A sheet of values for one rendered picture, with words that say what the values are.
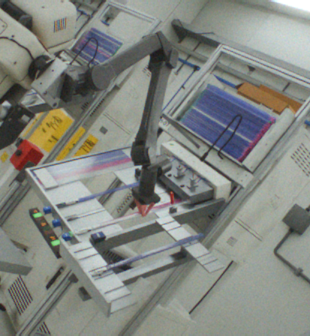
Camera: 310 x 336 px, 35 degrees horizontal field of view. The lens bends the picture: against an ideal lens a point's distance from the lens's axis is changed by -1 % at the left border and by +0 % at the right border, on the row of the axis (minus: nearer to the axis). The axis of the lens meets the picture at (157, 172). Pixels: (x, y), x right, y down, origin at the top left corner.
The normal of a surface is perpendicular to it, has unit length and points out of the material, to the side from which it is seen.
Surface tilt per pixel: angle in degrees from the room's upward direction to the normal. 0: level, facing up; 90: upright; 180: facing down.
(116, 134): 90
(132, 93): 90
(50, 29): 90
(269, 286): 89
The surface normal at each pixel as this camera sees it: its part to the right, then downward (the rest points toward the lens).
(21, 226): 0.52, 0.44
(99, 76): 0.75, -0.06
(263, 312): -0.58, -0.44
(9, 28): -0.21, -0.31
